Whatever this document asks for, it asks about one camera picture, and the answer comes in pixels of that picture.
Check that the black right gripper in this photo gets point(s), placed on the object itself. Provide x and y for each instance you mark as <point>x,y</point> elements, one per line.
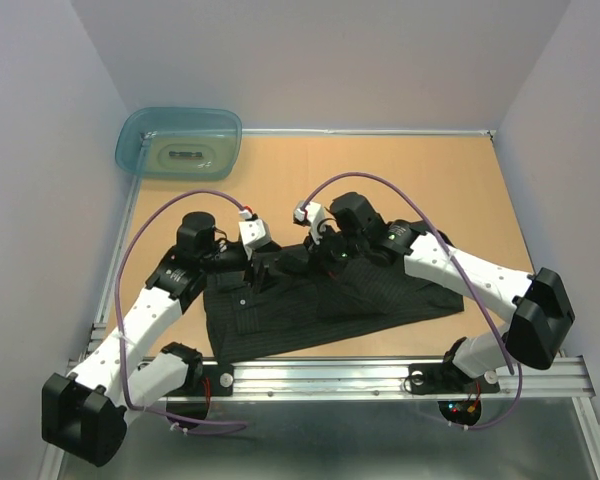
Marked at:
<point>317,254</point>

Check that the aluminium front rail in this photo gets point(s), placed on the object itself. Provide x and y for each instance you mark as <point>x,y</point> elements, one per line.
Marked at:
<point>326,379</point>

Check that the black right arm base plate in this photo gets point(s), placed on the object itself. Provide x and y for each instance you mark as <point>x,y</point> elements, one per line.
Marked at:
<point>442,378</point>

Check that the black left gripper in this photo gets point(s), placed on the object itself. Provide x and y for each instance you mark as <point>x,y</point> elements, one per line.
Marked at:
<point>261,278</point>

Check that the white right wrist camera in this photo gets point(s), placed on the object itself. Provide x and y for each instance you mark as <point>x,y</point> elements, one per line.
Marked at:
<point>310,215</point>

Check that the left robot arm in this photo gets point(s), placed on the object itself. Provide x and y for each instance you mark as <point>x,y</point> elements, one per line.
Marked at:
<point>87,412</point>

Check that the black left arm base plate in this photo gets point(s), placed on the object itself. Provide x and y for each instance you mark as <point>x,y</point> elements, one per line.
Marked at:
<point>217,380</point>

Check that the blue transparent plastic bin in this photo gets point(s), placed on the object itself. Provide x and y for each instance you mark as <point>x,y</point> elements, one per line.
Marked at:
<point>179,143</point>

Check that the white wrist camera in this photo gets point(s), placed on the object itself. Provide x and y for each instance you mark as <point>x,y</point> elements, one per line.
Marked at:
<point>310,215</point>
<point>254,232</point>

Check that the black pinstriped long sleeve shirt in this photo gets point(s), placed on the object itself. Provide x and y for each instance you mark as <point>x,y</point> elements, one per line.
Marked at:
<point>293,308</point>

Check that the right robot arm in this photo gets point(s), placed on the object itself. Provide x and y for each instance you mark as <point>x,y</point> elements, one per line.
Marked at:
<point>535,307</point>

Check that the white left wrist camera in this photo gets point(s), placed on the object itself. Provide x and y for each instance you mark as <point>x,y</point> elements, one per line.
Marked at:
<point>254,232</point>

